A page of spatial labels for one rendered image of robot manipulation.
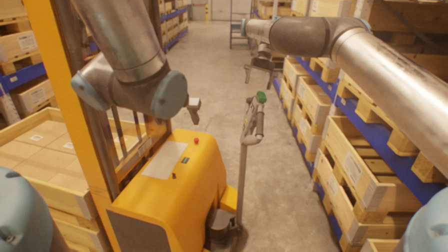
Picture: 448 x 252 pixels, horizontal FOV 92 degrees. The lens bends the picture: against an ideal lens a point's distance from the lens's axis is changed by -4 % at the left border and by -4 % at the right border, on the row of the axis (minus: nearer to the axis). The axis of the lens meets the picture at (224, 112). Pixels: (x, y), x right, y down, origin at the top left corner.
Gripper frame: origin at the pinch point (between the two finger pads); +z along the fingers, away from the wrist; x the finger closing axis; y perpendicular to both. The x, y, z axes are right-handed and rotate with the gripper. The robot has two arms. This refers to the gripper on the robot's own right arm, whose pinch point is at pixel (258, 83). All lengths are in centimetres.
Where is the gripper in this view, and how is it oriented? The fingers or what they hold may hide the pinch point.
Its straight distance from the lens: 132.9
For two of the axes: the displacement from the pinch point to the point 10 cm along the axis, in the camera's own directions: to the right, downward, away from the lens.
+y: 1.7, 0.0, -9.9
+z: -2.4, 9.7, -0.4
